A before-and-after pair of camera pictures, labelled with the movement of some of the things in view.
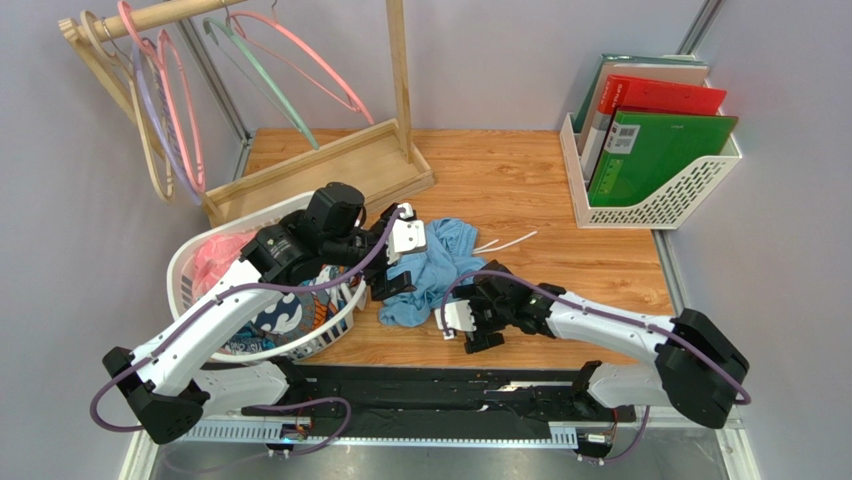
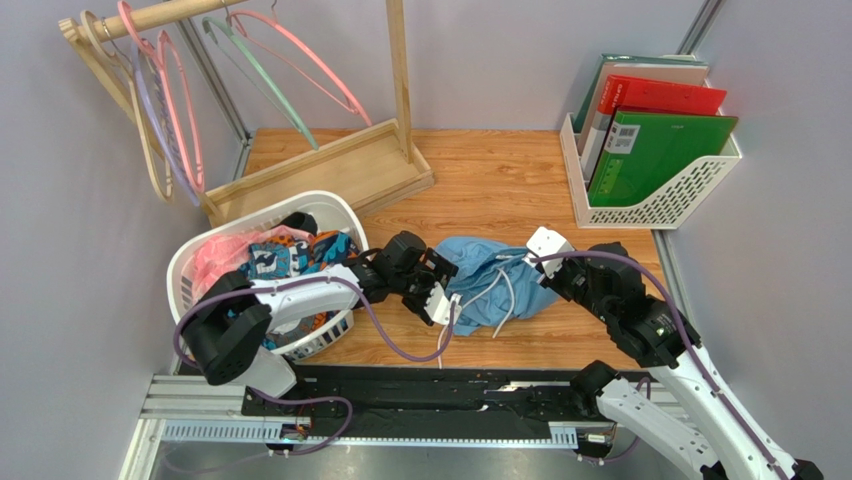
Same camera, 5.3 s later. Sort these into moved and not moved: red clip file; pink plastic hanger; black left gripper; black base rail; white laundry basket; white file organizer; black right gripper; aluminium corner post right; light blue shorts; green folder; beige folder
Moved: light blue shorts; pink plastic hanger; black left gripper; black right gripper
Not moved: white laundry basket; black base rail; white file organizer; aluminium corner post right; green folder; red clip file; beige folder
